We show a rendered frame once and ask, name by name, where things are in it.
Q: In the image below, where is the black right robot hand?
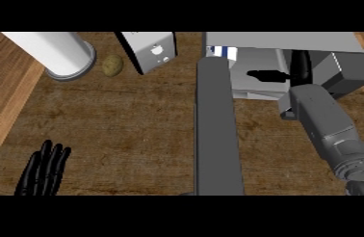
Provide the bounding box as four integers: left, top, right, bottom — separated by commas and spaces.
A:
246, 49, 313, 88

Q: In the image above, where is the white toaster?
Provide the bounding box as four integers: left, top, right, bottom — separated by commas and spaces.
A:
114, 31, 180, 76

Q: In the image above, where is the white cylindrical canister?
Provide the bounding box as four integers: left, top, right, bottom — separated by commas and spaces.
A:
0, 31, 99, 82

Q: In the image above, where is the brown potato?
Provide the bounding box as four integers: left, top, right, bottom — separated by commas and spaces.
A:
102, 54, 125, 78

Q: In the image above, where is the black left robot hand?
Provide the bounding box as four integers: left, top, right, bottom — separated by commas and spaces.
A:
13, 139, 72, 197

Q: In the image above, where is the white and blue milk carton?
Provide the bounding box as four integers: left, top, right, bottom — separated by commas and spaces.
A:
206, 45, 239, 62

